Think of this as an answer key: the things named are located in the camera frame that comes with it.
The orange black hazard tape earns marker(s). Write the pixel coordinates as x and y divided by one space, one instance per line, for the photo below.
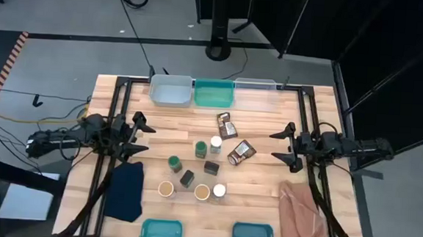
6 69

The teal plastic bin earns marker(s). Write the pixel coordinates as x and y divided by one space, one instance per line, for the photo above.
161 235
213 94

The pink cloth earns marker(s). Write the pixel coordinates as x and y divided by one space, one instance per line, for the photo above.
299 215

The black metal table frame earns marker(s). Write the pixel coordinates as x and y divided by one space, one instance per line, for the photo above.
125 80

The white board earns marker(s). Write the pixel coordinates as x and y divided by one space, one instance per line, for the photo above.
26 202

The grey plastic bin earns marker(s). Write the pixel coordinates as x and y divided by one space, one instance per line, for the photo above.
170 94

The green lid spice jar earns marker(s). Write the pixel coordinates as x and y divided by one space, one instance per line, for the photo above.
174 163
201 149

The black box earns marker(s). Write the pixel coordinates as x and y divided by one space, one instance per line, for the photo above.
211 167

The black pole stand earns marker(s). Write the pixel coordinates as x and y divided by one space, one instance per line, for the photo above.
220 16

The navy blue cloth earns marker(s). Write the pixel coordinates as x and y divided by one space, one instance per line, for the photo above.
124 194

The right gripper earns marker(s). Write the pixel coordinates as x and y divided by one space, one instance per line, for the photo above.
304 147

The clear plastic bin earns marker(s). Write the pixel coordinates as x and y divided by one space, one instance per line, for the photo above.
254 84

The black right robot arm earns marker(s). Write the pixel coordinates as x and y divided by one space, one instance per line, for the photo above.
360 146

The tan lid spice jar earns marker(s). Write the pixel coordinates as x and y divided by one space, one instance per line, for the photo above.
202 192
165 188

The black partition curtain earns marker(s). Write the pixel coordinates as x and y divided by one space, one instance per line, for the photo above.
386 33

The small black bracket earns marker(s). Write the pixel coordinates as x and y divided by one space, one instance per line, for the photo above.
166 71
151 72

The brown spice packet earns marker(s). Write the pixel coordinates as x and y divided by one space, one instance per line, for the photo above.
227 128
242 151

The black hook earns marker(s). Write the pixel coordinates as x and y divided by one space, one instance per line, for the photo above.
36 102

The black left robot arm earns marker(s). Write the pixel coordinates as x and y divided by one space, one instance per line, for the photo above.
59 138

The white lid spice jar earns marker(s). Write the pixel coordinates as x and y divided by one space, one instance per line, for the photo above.
216 142
219 190

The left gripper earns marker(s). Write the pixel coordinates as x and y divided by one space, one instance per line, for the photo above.
120 135

